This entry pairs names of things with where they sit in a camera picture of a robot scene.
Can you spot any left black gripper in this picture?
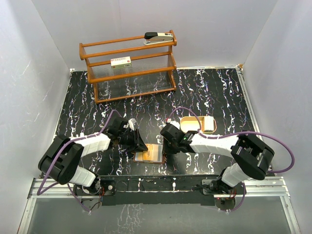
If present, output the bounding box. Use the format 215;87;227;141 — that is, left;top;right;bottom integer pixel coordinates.
118;129;147;152

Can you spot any brown leather card holder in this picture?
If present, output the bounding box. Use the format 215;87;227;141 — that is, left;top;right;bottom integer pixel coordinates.
134;144;165;164

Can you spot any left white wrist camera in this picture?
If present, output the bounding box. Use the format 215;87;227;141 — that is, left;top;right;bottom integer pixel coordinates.
128;118;137;131

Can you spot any white and red staples box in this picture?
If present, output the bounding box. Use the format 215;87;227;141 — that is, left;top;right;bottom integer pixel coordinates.
110;56;132;69

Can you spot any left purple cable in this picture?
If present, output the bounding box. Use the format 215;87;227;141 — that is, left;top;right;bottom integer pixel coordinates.
36;110;122;213

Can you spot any orange credit card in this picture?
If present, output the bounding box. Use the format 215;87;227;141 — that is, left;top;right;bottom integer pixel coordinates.
143;144;162;162

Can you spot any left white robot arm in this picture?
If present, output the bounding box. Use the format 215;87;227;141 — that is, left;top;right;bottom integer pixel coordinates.
38;117;148;195

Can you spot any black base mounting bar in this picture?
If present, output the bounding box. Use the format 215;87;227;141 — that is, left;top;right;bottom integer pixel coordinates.
100;175;246;206

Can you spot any beige oval tray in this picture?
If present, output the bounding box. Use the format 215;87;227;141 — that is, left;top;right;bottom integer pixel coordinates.
180;116;217;134

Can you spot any stack of cards in tray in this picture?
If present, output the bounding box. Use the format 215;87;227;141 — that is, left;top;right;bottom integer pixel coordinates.
203;116;215;133

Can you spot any wooden three-tier shelf rack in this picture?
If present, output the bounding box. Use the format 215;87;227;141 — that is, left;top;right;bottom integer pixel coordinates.
79;30;177;104

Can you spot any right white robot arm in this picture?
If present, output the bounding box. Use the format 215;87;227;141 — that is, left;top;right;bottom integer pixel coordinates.
160;123;274;194

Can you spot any black and beige stapler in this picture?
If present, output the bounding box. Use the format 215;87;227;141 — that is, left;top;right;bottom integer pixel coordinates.
143;32;174;45

